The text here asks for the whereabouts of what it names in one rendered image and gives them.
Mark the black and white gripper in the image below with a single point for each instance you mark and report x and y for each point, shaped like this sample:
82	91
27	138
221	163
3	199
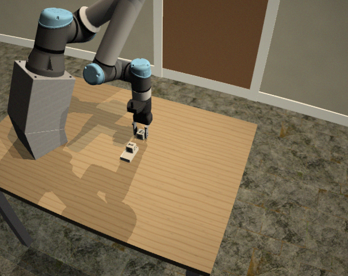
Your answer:
140	106

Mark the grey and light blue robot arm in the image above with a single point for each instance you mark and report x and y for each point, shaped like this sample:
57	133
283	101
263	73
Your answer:
58	27

